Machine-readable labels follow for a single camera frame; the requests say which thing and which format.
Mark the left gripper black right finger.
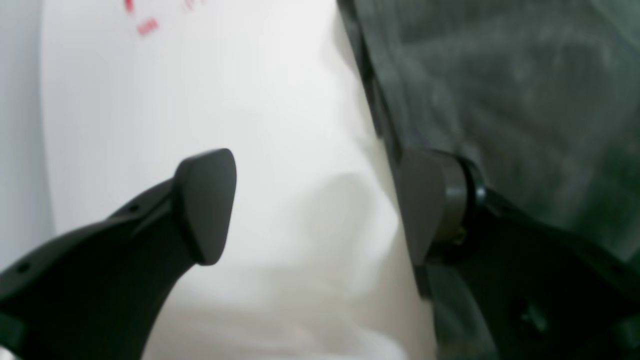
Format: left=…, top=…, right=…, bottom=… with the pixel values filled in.
left=398, top=149, right=640, bottom=360

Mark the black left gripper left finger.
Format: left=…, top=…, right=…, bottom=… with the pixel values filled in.
left=0, top=148, right=237, bottom=360

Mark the dark grey t-shirt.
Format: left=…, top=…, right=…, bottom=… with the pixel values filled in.
left=337, top=0, right=640, bottom=272

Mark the red tape rectangle marking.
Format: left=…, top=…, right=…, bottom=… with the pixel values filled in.
left=121, top=0, right=210, bottom=38

